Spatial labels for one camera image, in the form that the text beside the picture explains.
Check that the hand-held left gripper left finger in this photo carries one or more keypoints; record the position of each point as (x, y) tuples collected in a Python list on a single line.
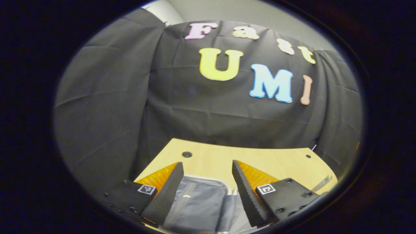
[(167, 195)]

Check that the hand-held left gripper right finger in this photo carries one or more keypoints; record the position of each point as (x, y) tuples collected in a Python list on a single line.
[(247, 198)]

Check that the white suitcase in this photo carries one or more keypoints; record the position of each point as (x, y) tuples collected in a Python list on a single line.
[(198, 208)]

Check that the black table grommet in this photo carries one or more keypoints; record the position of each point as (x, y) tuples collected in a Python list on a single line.
[(187, 154)]

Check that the black backdrop cloth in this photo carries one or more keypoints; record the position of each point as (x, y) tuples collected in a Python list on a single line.
[(195, 113)]

